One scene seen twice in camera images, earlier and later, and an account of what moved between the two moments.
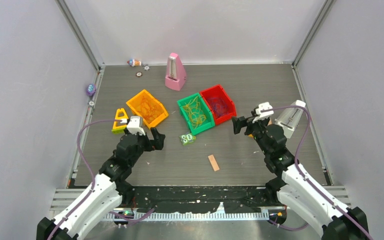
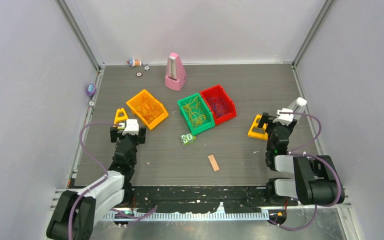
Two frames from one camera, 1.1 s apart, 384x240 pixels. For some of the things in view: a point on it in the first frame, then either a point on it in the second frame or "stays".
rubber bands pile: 196,116 stays
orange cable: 149,110 stays
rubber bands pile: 148,110 stays
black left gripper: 156,143 → 138,139
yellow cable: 196,115 stays
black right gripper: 240,122 → 264,119
